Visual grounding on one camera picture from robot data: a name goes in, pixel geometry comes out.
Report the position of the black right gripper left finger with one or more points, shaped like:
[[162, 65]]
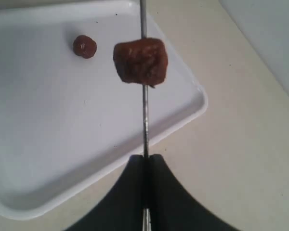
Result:
[[122, 207]]

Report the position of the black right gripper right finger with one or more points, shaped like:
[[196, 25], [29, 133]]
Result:
[[172, 207]]

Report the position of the thin metal skewer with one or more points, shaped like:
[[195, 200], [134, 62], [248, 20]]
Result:
[[147, 226]]

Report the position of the white rectangular plastic tray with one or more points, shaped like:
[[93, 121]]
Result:
[[65, 121]]

